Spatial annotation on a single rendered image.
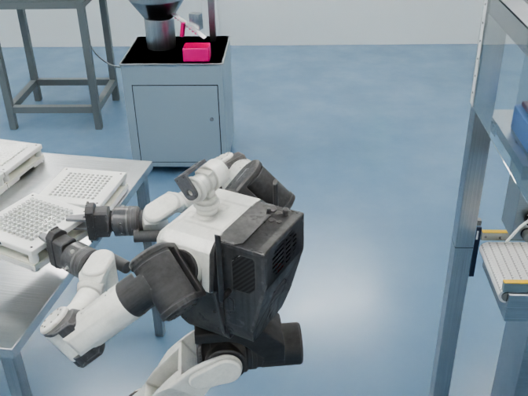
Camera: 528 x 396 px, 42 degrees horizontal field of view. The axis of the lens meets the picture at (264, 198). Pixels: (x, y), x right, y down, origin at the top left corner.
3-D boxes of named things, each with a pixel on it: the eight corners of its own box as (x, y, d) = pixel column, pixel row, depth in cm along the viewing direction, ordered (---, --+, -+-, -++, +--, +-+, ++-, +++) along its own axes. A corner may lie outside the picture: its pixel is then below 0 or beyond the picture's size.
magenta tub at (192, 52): (182, 62, 409) (181, 48, 404) (185, 56, 419) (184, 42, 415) (209, 62, 408) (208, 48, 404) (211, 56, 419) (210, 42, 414)
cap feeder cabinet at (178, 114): (133, 176, 446) (118, 64, 408) (148, 138, 495) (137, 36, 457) (229, 176, 444) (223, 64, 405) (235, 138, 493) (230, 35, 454)
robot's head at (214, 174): (230, 194, 164) (229, 161, 160) (207, 214, 156) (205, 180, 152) (207, 188, 167) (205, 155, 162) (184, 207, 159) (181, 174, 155)
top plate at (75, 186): (127, 177, 250) (126, 171, 249) (100, 210, 229) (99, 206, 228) (65, 171, 254) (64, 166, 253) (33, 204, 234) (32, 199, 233)
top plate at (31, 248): (-30, 235, 196) (-32, 229, 195) (34, 197, 215) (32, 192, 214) (32, 258, 186) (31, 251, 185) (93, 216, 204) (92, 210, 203)
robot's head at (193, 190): (225, 184, 159) (208, 156, 157) (206, 200, 152) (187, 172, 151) (208, 192, 163) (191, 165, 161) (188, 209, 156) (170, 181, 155)
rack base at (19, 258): (-25, 249, 199) (-28, 242, 198) (36, 210, 217) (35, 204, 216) (35, 272, 188) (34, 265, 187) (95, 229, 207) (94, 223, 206)
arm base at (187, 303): (185, 316, 155) (218, 291, 150) (151, 332, 144) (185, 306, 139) (150, 261, 158) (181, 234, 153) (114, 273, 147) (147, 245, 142)
